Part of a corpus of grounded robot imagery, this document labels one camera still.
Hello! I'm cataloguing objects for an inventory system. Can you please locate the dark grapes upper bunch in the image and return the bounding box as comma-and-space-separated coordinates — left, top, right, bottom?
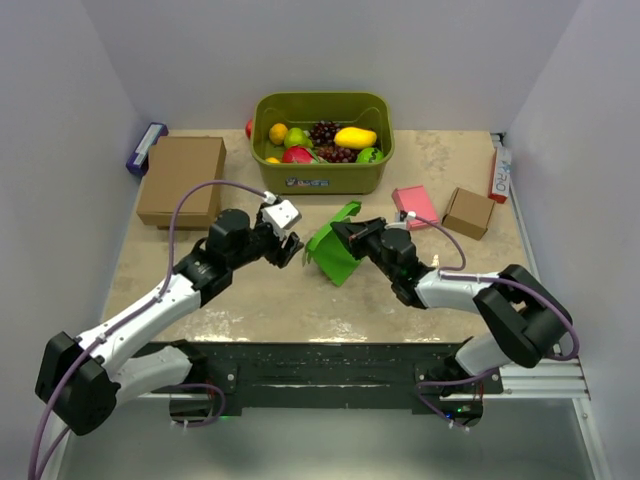
309, 120, 342, 147

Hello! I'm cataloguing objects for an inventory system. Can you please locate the purple white box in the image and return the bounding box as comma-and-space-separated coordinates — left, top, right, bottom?
126, 122, 169, 178

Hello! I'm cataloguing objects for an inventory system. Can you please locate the dark grapes lower bunch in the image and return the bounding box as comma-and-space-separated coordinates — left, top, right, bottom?
315, 145, 360, 163

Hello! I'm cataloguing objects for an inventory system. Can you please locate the large brown cardboard box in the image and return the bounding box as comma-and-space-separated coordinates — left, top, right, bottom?
136, 136, 226, 230

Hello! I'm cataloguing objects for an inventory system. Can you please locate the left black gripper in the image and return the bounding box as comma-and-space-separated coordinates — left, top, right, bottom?
229, 203, 304, 271

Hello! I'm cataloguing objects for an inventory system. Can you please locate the green pear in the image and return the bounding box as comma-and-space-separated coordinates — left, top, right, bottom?
283, 127, 313, 149

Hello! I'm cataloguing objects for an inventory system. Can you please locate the yellow mango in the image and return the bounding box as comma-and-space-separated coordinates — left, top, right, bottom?
333, 127, 377, 150

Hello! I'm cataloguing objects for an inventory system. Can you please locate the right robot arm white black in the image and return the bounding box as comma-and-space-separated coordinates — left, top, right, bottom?
331, 218, 580, 393

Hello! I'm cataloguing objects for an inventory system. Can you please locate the pink box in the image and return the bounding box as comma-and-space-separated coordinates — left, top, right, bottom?
392, 185, 440, 230

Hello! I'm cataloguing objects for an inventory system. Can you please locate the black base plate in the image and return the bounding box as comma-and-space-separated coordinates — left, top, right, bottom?
163, 342, 503, 424

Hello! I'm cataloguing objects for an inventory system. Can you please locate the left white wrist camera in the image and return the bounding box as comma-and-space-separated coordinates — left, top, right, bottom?
261, 200, 302, 236

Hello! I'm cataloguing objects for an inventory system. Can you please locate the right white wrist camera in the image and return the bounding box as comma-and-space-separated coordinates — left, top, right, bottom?
385, 210, 416, 231

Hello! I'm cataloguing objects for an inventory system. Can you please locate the red dragon fruit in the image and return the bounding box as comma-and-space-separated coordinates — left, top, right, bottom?
281, 145, 319, 164

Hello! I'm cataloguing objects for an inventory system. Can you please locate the green round fruit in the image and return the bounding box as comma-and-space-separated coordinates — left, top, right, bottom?
356, 147, 384, 164

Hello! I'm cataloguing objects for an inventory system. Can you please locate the red fruit behind bin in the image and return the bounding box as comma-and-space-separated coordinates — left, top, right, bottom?
245, 118, 253, 140

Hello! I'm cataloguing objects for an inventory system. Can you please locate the dark grapes bunch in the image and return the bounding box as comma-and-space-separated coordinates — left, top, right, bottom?
315, 145, 360, 163
309, 120, 342, 147

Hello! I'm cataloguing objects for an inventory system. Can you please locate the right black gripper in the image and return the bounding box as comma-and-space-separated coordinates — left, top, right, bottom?
330, 218, 398, 283

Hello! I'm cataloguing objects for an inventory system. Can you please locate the red white box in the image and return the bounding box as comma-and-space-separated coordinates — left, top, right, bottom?
488, 146, 512, 204

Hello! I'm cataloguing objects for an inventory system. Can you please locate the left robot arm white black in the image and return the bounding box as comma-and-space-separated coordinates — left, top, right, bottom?
35, 200, 303, 436

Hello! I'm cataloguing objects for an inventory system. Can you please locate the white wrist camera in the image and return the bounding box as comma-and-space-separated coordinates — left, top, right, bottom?
261, 200, 302, 236
385, 210, 416, 231

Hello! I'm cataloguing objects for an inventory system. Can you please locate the green paper box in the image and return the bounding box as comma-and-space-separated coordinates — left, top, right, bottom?
302, 200, 361, 287

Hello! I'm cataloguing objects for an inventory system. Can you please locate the small brown cardboard box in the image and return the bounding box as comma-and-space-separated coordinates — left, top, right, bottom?
441, 187, 496, 240

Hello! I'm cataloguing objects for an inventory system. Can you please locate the olive green plastic bin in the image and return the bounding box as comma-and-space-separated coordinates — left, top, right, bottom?
250, 91, 394, 195

